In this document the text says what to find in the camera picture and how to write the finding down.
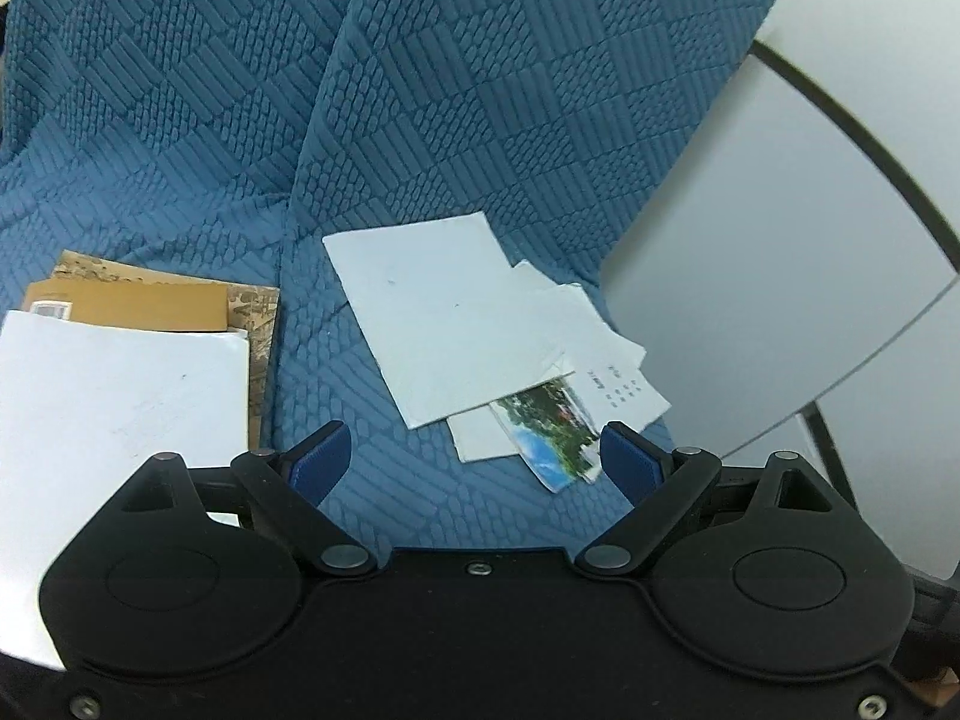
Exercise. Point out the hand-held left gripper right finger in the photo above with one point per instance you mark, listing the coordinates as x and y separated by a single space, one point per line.
634 461

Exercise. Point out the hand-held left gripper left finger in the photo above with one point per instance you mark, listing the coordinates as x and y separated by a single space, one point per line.
322 461

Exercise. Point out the printed white paper sheet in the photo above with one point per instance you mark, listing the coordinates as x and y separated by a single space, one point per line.
630 390

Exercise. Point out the landscape photo card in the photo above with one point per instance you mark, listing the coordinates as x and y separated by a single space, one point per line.
551 435

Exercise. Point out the brown patterned cover book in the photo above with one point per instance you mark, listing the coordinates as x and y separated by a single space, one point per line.
255 315

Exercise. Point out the large white paper sheet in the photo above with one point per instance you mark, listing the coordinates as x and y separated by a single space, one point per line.
435 315

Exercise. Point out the purple and ochre book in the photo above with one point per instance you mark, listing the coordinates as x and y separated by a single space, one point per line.
135 307

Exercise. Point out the white wardrobe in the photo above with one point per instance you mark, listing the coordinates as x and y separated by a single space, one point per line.
787 240

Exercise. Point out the blue textured sofa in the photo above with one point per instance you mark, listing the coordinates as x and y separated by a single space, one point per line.
187 90

